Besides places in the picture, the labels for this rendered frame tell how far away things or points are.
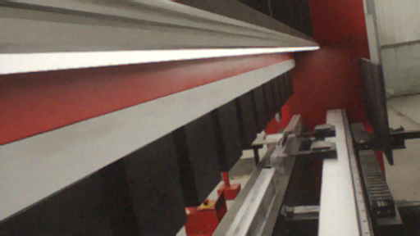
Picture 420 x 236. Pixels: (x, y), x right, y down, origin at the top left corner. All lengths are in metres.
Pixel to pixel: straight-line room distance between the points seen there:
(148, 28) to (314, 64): 2.54
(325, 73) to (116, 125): 2.31
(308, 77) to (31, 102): 2.43
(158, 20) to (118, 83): 0.33
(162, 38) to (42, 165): 0.25
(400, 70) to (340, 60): 6.42
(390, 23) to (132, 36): 8.88
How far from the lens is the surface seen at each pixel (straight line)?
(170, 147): 0.62
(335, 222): 1.00
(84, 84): 0.46
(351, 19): 2.71
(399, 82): 9.08
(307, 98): 2.73
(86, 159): 0.45
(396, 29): 9.04
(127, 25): 0.17
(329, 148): 1.50
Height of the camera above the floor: 1.44
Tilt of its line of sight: 5 degrees down
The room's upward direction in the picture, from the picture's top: 9 degrees counter-clockwise
